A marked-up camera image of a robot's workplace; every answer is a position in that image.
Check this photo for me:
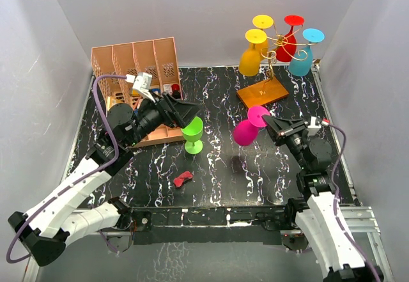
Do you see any peach plastic file organizer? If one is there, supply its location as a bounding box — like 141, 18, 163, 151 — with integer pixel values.
91, 36, 190, 148

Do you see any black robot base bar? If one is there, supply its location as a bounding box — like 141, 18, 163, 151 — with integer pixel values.
106, 206, 311, 253

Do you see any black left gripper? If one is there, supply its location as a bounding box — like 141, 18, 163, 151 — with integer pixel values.
127, 89, 203, 147

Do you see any red round object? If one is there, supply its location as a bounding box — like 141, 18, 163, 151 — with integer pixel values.
171, 84, 180, 92

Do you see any white red box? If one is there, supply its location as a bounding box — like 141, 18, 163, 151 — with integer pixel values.
163, 84, 173, 95

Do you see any front orange wine glass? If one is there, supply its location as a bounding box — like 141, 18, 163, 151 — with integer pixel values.
238, 28, 268, 77

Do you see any gold wire rack wooden base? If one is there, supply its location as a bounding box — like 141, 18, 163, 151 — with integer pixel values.
236, 32, 316, 113

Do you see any red bone-shaped toy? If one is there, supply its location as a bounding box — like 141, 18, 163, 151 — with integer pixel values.
173, 171, 193, 189

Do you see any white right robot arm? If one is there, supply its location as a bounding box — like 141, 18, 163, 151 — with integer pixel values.
262, 115, 384, 281

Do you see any green wine glass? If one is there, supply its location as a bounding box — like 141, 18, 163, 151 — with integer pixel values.
181, 116, 204, 155

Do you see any blue wine glass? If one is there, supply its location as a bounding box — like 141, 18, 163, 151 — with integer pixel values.
288, 28, 325, 77

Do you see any pink wine glass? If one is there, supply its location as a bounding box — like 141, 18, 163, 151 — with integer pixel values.
233, 106, 270, 146

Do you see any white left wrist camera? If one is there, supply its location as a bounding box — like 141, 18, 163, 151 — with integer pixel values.
126, 72, 155, 102

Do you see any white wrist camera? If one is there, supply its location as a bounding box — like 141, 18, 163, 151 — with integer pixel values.
307, 116, 330, 132
126, 72, 155, 102

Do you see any red wine glass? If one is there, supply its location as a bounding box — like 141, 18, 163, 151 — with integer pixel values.
276, 15, 305, 62

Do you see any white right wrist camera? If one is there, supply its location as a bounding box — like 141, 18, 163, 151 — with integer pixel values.
307, 116, 330, 132

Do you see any rear yellow wine glass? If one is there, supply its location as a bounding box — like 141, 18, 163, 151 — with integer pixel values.
252, 14, 274, 61

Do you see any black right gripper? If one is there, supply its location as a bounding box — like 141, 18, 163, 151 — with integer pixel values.
261, 114, 309, 170

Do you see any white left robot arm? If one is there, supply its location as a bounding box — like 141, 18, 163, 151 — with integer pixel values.
8, 93, 200, 267

